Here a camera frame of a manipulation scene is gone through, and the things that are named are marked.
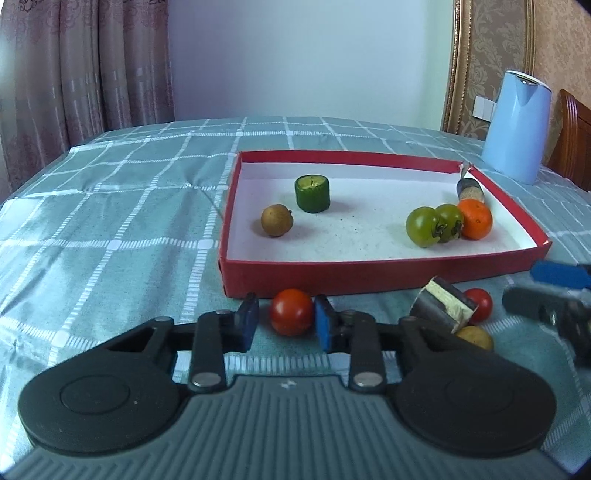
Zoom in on brown longan fruit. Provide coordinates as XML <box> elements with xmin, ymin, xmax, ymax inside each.
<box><xmin>456</xmin><ymin>325</ymin><xmax>494</xmax><ymax>351</ymax></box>
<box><xmin>260</xmin><ymin>204</ymin><xmax>294</xmax><ymax>237</ymax></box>

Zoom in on red cherry tomato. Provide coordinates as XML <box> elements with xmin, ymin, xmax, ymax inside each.
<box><xmin>270</xmin><ymin>289</ymin><xmax>315</xmax><ymax>337</ymax></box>
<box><xmin>465</xmin><ymin>288</ymin><xmax>493</xmax><ymax>324</ymax></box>

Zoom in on large dark sugarcane piece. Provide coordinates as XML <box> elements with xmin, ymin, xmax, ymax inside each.
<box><xmin>410</xmin><ymin>276</ymin><xmax>478</xmax><ymax>334</ymax></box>

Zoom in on orange mandarin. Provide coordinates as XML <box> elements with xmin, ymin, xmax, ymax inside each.
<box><xmin>458</xmin><ymin>199</ymin><xmax>493</xmax><ymax>240</ymax></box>

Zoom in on green tomato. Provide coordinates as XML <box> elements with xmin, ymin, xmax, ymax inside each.
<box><xmin>406</xmin><ymin>206</ymin><xmax>445</xmax><ymax>248</ymax></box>
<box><xmin>436</xmin><ymin>204</ymin><xmax>464</xmax><ymax>243</ymax></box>

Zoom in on green cucumber piece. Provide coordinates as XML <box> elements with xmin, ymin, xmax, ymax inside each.
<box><xmin>294</xmin><ymin>174</ymin><xmax>331</xmax><ymax>214</ymax></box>

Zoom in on wooden headboard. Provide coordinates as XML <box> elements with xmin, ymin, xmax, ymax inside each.
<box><xmin>548</xmin><ymin>89</ymin><xmax>591</xmax><ymax>191</ymax></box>

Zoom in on light blue electric kettle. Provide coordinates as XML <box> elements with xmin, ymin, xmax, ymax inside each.
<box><xmin>482</xmin><ymin>70</ymin><xmax>552</xmax><ymax>185</ymax></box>

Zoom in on red cardboard box tray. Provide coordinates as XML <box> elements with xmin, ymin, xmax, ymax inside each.
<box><xmin>218</xmin><ymin>150</ymin><xmax>551</xmax><ymax>298</ymax></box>

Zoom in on pink patterned curtain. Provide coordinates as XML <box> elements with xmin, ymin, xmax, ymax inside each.
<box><xmin>1</xmin><ymin>0</ymin><xmax>174</xmax><ymax>189</ymax></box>

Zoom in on white wall switch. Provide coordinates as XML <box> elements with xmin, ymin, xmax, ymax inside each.
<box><xmin>473</xmin><ymin>96</ymin><xmax>497</xmax><ymax>122</ymax></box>

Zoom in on gold wall frame moulding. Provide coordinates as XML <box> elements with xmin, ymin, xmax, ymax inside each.
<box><xmin>442</xmin><ymin>0</ymin><xmax>536</xmax><ymax>139</ymax></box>

